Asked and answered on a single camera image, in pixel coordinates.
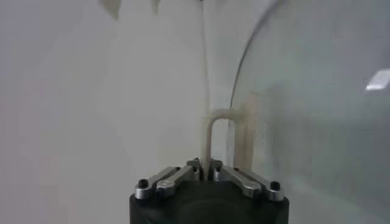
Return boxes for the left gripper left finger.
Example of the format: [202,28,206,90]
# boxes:
[133,157,202,201]

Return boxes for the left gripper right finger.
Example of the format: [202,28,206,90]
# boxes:
[209,158,286,203]

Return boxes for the glass lid with cream handle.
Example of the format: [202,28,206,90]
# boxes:
[200,0,390,224]

